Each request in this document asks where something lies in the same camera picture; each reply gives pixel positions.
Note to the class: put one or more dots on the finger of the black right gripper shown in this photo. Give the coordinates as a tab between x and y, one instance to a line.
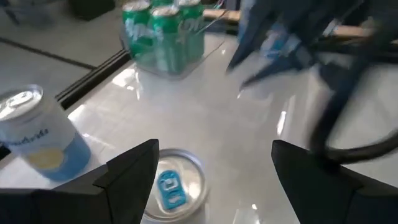
248	34
280	70

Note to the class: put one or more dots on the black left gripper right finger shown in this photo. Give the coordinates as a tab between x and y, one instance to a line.
326	202

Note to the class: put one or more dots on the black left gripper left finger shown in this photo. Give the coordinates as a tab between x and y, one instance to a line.
77	205

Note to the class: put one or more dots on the blue silver energy drink can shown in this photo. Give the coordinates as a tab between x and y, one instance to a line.
280	40
186	174

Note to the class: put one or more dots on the green soda can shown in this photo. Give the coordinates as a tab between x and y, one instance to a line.
192	34
136	34
166	40
161	2

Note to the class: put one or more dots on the white blue sparkling water can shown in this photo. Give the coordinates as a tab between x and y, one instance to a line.
40	137

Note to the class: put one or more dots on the black box on floor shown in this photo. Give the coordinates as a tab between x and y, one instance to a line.
91	9

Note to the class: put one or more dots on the black metal table frame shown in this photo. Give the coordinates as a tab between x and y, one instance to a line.
93	79

